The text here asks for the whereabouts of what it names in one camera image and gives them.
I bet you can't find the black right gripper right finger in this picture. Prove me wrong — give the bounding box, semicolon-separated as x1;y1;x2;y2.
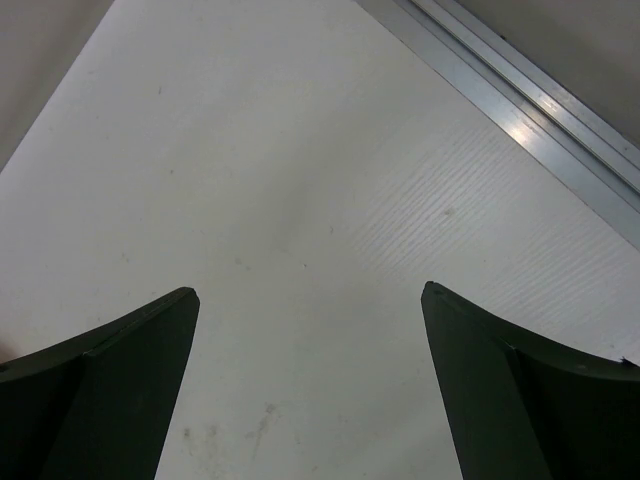
421;282;639;479

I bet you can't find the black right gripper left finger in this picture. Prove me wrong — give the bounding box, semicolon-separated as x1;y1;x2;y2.
1;287;200;479

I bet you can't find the aluminium table edge rail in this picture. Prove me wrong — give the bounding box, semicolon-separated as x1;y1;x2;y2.
360;1;639;244

